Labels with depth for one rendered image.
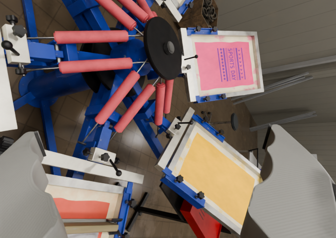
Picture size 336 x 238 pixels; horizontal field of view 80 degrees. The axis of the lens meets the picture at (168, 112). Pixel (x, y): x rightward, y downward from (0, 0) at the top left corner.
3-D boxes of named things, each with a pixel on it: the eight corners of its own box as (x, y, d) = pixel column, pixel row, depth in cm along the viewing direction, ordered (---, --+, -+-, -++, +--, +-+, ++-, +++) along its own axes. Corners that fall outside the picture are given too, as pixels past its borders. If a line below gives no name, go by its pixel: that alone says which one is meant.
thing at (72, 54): (141, 148, 136) (155, 148, 129) (10, 95, 78) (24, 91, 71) (161, 52, 167) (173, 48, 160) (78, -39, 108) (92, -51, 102)
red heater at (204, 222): (215, 202, 213) (226, 204, 206) (203, 249, 181) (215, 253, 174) (196, 163, 185) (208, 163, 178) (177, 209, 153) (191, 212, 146)
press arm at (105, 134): (96, 163, 99) (103, 164, 96) (86, 161, 95) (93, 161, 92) (106, 130, 106) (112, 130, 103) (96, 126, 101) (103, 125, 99)
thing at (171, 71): (53, 119, 181) (186, 101, 106) (2, 100, 151) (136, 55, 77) (68, 81, 196) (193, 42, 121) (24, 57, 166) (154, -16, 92)
